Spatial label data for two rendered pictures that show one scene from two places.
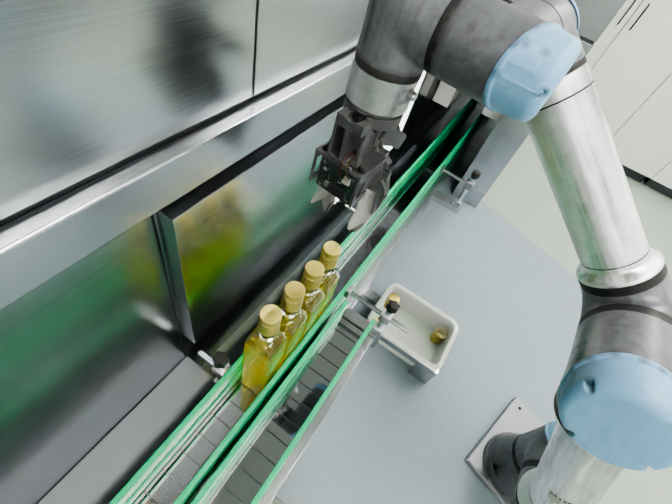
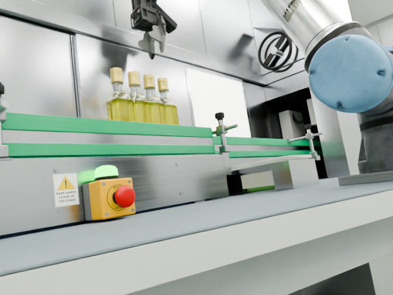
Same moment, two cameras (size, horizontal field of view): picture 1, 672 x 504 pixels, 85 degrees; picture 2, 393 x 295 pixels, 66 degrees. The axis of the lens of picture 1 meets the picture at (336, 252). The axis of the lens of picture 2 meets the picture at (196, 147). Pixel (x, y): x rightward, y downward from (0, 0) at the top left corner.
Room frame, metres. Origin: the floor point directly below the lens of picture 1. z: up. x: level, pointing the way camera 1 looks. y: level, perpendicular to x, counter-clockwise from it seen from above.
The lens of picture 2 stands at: (-0.40, -0.49, 0.78)
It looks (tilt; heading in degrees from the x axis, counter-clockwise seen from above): 8 degrees up; 26
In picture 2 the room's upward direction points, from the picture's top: 8 degrees counter-clockwise
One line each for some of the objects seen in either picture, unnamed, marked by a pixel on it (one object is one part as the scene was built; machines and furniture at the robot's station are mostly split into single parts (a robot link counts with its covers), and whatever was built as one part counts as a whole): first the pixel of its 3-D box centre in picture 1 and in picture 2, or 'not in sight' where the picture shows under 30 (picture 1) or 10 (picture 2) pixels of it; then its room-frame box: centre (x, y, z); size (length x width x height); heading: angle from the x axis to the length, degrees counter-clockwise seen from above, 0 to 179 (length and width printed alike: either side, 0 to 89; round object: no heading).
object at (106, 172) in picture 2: not in sight; (106, 172); (0.05, -0.07, 0.84); 0.04 x 0.04 x 0.03
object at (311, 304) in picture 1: (300, 316); (154, 129); (0.38, 0.02, 0.99); 0.06 x 0.06 x 0.21; 73
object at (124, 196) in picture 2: not in sight; (122, 196); (0.03, -0.12, 0.79); 0.04 x 0.03 x 0.04; 163
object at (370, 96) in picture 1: (382, 87); not in sight; (0.41, 0.01, 1.47); 0.08 x 0.08 x 0.05
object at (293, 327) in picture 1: (283, 336); (139, 128); (0.32, 0.04, 0.99); 0.06 x 0.06 x 0.21; 73
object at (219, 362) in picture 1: (213, 365); not in sight; (0.24, 0.15, 0.94); 0.07 x 0.04 x 0.13; 73
